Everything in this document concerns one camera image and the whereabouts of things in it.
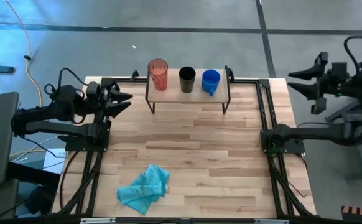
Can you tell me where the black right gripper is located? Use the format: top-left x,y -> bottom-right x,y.
287,51 -> 337,115

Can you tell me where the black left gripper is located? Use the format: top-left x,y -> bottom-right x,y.
85,77 -> 134,121

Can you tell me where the tall orange translucent tumbler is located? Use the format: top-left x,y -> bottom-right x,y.
147,58 -> 169,91

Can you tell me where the black plastic cup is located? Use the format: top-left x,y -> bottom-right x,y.
178,66 -> 197,94

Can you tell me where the blue plastic mug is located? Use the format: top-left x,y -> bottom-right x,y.
201,68 -> 221,97

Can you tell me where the wooden shelf with black legs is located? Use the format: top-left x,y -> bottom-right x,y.
145,65 -> 235,115

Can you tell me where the white paper sheet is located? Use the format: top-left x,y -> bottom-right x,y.
43,148 -> 67,174

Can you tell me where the teal microfibre cloth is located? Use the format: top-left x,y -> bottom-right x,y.
116,164 -> 170,215

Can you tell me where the orange black striped block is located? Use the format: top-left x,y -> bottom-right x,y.
341,205 -> 362,222

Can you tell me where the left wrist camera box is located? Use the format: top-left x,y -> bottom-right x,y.
86,81 -> 101,101

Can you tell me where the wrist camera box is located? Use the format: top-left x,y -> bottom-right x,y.
86,81 -> 101,101
330,62 -> 348,78

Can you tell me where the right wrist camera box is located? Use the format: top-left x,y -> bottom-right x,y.
330,62 -> 348,78

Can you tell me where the black aluminium table frame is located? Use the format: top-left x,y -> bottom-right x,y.
49,70 -> 317,224

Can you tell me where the yellow extension cable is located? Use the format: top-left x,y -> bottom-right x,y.
5,0 -> 44,108

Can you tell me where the silver aluminium bracket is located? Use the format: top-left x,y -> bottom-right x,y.
254,218 -> 290,224
80,217 -> 116,224

